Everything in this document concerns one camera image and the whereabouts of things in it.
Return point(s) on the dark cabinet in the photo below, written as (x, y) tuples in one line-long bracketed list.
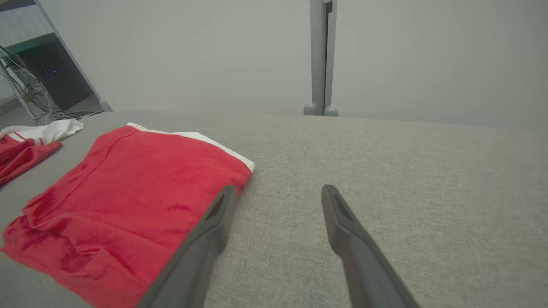
[(60, 81)]

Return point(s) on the grey metal frame leg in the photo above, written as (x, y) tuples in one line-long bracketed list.
[(72, 60)]

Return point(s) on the red shorts with white stripe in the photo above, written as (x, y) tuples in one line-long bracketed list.
[(128, 192)]

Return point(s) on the grey partition post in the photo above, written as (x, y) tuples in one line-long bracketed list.
[(317, 51), (330, 64)]

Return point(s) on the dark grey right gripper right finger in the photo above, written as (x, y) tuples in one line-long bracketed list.
[(364, 265)]

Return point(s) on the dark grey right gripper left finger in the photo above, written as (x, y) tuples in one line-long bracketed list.
[(192, 265)]

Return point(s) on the red garment with white yoke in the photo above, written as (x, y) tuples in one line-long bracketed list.
[(21, 154)]

